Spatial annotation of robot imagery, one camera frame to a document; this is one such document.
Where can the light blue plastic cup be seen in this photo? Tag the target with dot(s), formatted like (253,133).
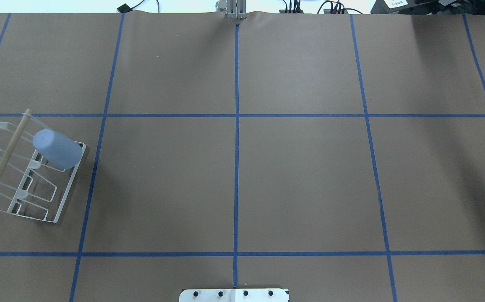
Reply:
(58,149)

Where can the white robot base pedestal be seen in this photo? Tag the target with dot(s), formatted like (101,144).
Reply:
(235,295)

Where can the white wire cup holder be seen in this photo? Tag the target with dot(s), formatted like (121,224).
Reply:
(30,186)

